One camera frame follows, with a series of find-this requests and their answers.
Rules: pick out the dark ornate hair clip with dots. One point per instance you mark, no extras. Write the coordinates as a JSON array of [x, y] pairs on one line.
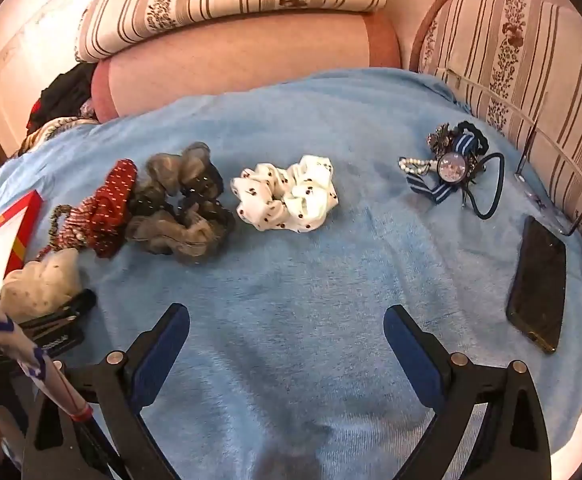
[[441, 139]]

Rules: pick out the pink sofa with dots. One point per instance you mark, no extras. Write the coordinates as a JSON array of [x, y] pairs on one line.
[[246, 55]]

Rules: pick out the patterned beige cloth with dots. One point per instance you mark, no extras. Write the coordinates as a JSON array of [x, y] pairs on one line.
[[46, 132]]

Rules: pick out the red cardboard box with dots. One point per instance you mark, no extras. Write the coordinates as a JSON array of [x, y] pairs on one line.
[[8, 250]]

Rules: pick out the red striped scrunchie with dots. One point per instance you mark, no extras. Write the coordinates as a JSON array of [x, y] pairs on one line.
[[77, 220]]

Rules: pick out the clear frame eyeglasses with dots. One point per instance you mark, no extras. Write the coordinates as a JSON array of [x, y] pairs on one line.
[[538, 202]]

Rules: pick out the light blue blanket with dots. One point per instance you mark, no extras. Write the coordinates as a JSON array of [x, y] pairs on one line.
[[296, 270]]

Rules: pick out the grey sheer scrunchie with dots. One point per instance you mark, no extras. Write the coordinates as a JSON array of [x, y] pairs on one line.
[[171, 230]]

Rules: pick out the white cherry print scrunchie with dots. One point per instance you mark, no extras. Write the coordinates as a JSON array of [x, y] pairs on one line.
[[271, 200]]

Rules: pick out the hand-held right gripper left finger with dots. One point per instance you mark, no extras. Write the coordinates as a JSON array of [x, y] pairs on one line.
[[158, 355]]

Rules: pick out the red white-dotted scrunchie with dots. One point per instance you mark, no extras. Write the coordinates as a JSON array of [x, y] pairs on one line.
[[113, 195]]

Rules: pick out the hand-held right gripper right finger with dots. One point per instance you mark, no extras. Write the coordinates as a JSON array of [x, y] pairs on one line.
[[413, 355]]

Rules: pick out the cream dotted sheer scrunchie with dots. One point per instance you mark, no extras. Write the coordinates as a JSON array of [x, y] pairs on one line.
[[41, 280]]

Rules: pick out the black smartphone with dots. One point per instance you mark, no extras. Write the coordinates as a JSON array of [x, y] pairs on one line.
[[538, 280]]

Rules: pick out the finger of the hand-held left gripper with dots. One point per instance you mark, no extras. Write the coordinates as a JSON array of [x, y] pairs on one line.
[[58, 342], [66, 307]]

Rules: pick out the dark clothes pile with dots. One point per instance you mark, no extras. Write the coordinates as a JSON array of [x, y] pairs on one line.
[[66, 92]]

